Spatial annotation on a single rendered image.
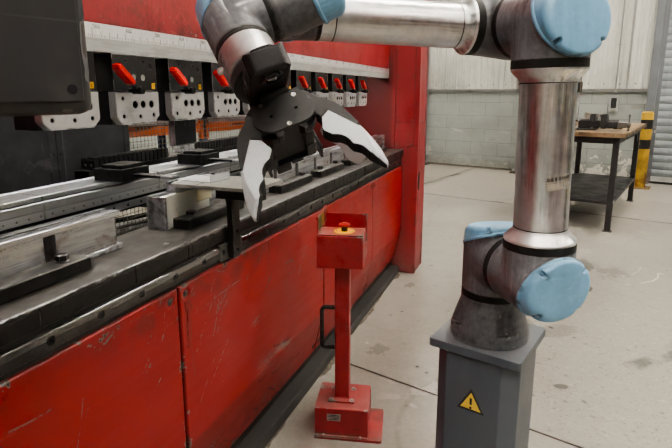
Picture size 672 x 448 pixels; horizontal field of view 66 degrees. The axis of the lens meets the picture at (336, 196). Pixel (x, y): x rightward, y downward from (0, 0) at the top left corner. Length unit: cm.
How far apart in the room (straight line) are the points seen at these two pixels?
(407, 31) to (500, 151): 801
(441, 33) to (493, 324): 54
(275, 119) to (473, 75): 844
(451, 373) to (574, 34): 65
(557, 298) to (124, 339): 89
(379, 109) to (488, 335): 266
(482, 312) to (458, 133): 812
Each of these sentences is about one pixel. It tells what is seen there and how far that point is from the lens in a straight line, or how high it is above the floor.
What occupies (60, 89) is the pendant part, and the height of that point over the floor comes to 125.
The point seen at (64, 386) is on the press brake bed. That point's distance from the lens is 118.
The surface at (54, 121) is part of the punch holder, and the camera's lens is 121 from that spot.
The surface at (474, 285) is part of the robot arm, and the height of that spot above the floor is 89.
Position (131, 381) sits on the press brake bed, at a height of 61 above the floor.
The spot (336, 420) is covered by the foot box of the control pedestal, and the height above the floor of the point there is 7.
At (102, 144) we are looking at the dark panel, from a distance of 207.
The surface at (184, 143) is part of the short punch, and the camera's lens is 158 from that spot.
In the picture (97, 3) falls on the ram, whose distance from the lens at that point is 133.
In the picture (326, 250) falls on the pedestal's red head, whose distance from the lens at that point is 176.
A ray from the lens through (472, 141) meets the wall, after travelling 901.
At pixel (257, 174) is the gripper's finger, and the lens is 54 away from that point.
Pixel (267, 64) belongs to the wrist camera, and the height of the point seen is 128.
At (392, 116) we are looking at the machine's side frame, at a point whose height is 109.
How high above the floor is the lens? 125
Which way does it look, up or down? 11 degrees down
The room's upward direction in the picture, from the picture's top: straight up
